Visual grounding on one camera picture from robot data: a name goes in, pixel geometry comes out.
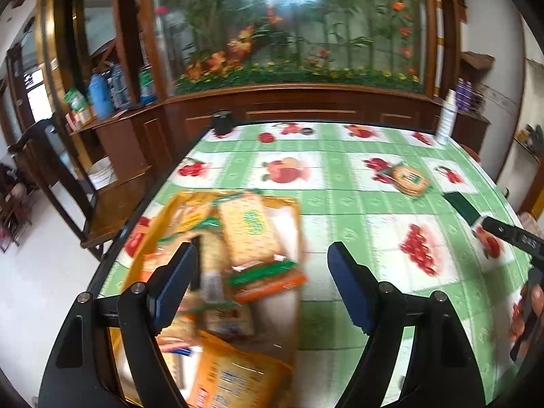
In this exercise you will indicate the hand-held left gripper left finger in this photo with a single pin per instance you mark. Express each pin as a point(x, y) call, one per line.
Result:
point(172, 295)

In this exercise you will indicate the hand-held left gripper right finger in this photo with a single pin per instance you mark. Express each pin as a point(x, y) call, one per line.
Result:
point(350, 291)

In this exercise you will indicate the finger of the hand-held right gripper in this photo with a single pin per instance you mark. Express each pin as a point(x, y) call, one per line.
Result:
point(510, 236)

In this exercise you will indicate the cardboard box with yellow tape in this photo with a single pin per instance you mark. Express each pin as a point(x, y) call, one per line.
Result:
point(285, 238)

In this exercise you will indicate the orange cracker packet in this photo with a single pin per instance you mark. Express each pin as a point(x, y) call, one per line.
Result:
point(238, 374)

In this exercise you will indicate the person's right hand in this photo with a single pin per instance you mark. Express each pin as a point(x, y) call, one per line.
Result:
point(539, 301)

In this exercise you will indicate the small tan cracker packet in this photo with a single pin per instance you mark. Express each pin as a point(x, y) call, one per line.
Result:
point(229, 319)

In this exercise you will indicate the yellow biscuit packet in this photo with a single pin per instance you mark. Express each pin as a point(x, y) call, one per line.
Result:
point(191, 216)

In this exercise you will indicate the green and orange snack packet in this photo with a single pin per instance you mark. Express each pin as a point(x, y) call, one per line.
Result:
point(267, 281)

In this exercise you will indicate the yellow cracker packet green print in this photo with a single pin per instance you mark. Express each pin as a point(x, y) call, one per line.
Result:
point(250, 231)

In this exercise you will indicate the dark wooden chair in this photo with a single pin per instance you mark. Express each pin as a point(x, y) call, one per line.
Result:
point(110, 208)

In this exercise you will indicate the round biscuit packet green label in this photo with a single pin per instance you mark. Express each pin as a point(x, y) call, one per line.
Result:
point(410, 178)

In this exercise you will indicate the fruit printed green tablecloth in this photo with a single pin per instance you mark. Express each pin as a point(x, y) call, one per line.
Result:
point(340, 170)

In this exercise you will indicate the white bottle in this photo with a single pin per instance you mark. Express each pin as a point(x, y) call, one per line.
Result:
point(446, 123)

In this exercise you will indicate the white bucket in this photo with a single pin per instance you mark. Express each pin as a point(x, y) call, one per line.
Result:
point(102, 174)

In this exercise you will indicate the purple bottle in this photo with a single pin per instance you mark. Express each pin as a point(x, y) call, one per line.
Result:
point(464, 95)

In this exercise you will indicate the wooden cabinet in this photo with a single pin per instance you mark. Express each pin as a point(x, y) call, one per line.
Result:
point(136, 144)

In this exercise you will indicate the black cup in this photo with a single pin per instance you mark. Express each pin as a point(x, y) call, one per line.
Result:
point(222, 123)

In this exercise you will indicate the wooden rack with clutter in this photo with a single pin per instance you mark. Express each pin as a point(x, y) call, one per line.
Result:
point(12, 204)

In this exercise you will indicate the beige box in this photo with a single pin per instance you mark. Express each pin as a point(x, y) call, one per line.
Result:
point(83, 118)

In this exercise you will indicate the blue thermos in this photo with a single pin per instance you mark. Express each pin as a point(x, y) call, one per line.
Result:
point(101, 100)

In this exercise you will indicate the bottle in green bag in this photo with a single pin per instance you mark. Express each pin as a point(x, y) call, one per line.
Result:
point(148, 87)

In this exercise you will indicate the grey thermos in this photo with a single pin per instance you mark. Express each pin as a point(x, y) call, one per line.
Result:
point(120, 89)

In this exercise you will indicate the green snack bag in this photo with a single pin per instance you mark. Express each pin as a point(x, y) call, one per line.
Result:
point(76, 102)

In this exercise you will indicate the glass flower display case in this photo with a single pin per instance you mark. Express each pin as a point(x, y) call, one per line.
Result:
point(297, 29)

